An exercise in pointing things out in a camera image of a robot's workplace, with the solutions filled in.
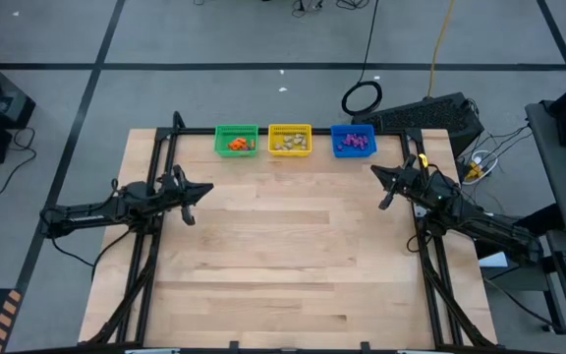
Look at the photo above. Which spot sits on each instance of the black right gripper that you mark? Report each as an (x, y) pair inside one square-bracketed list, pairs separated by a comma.
[(435, 189)]

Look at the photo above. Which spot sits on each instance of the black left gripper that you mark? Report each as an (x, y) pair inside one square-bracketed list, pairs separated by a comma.
[(159, 194)]

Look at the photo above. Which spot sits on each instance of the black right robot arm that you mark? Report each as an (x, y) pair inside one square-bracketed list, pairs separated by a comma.
[(489, 228)]

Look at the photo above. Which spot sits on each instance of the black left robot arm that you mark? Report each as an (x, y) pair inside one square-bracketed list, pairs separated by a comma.
[(91, 214)]

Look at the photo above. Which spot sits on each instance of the blue plastic basket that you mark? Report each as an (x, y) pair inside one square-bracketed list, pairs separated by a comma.
[(356, 152)]

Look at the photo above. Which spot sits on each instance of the green plastic basket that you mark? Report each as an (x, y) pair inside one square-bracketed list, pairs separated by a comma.
[(224, 152)]

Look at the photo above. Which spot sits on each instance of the black keyboard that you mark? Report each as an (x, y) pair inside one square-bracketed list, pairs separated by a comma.
[(420, 115)]

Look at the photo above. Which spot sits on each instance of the white paper sheet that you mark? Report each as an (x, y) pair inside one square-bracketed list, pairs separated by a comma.
[(492, 259)]

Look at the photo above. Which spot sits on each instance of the yellow plastic basket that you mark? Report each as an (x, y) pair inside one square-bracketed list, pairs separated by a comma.
[(290, 128)]

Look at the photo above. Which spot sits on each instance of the black desk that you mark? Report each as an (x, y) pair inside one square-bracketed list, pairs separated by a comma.
[(558, 172)]

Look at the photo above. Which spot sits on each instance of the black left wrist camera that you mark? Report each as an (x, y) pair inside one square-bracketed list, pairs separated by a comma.
[(177, 191)]

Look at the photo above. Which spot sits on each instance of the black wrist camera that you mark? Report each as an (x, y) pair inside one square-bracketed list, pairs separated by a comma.
[(409, 180), (177, 191)]

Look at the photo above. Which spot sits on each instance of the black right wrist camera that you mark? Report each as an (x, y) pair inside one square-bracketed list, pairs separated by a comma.
[(409, 180)]

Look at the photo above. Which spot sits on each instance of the black table edge frame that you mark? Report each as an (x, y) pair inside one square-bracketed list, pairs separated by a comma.
[(391, 132)]

